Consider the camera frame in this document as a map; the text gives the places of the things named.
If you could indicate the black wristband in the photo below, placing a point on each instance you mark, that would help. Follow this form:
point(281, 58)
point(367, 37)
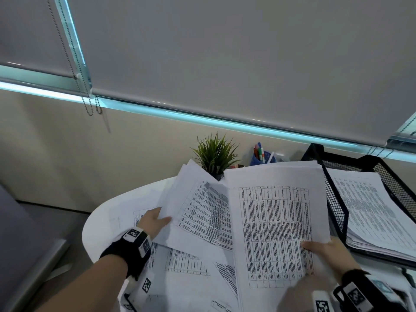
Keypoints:
point(120, 250)
point(352, 274)

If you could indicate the blue pen holder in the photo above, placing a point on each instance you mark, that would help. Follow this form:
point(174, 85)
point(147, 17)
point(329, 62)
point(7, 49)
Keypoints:
point(266, 159)

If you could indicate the black left wristband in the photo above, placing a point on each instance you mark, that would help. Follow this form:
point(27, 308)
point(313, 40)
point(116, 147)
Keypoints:
point(120, 250)

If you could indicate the grey low cabinet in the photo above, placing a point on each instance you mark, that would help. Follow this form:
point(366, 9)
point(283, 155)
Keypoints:
point(26, 256)

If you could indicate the potted green plant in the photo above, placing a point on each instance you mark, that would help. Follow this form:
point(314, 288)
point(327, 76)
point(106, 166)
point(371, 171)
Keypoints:
point(214, 155)

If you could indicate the person's left forearm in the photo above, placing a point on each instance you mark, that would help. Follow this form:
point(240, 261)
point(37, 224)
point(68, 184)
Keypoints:
point(84, 289)

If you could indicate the glass window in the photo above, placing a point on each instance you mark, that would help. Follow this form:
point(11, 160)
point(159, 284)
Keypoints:
point(195, 119)

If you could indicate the pile of papers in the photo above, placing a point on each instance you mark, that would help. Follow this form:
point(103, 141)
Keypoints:
point(185, 266)

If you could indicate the person's left hand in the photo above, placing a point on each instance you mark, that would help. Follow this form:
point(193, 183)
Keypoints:
point(151, 222)

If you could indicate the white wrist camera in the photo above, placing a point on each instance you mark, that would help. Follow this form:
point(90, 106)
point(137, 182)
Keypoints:
point(321, 305)
point(146, 285)

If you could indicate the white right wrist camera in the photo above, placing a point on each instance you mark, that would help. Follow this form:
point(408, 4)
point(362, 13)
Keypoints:
point(321, 305)

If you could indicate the white tape dispenser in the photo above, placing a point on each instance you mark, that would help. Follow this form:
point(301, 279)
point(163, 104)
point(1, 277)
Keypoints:
point(281, 157)

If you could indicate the black mesh paper tray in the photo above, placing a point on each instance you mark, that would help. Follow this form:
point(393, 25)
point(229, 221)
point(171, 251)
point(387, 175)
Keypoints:
point(338, 207)

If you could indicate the black right wristband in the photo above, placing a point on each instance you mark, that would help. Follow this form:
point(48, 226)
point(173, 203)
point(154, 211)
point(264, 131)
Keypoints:
point(352, 274)

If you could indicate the person's right hand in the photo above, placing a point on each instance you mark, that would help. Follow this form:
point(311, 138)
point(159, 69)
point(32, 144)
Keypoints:
point(338, 259)

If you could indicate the wide grey roller blind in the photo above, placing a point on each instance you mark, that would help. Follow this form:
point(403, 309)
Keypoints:
point(243, 61)

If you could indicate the white table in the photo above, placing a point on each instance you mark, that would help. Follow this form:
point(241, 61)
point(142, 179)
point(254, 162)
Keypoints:
point(97, 230)

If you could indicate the green and white pen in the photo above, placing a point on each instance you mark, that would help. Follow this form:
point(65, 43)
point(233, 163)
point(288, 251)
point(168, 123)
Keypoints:
point(261, 155)

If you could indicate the red pen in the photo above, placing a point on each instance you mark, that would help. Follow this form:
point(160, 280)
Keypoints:
point(255, 153)

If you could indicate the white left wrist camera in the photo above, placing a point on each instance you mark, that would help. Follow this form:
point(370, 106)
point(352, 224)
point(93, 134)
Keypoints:
point(146, 285)

